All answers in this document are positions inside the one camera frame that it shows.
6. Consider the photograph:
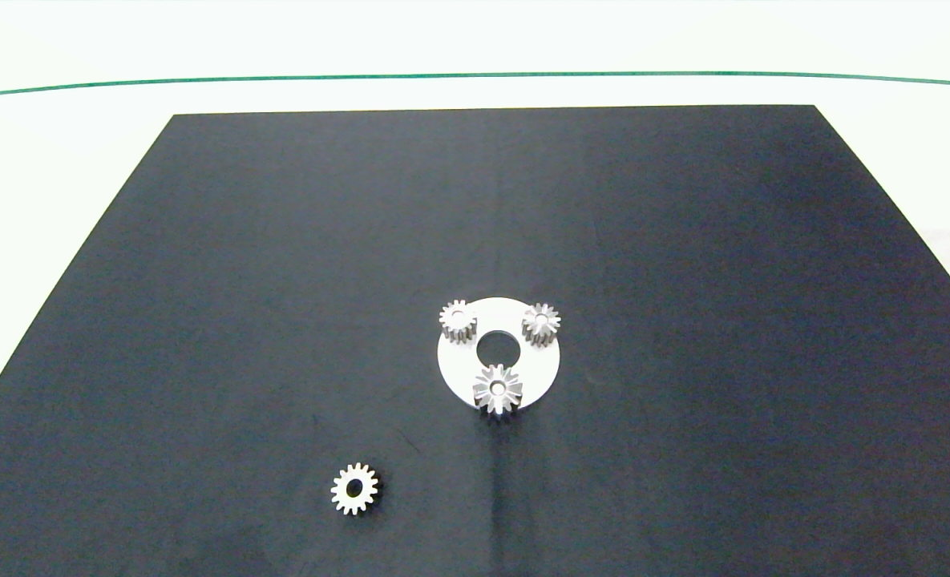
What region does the dark mat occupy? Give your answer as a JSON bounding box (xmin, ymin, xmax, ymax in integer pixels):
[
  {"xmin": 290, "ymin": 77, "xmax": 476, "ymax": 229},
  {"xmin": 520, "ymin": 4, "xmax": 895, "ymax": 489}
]
[{"xmin": 0, "ymin": 105, "xmax": 950, "ymax": 577}]

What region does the small steel gear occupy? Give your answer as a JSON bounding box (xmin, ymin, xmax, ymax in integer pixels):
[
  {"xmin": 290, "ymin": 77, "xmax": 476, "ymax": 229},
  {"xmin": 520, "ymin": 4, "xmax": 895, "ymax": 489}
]
[
  {"xmin": 330, "ymin": 462, "xmax": 382, "ymax": 516},
  {"xmin": 439, "ymin": 300, "xmax": 478, "ymax": 345},
  {"xmin": 521, "ymin": 303, "xmax": 562, "ymax": 349}
]

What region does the round white plate with pins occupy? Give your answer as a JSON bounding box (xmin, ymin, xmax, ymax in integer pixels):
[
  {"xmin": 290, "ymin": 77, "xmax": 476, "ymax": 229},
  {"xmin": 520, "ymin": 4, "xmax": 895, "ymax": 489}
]
[{"xmin": 437, "ymin": 297, "xmax": 562, "ymax": 411}]

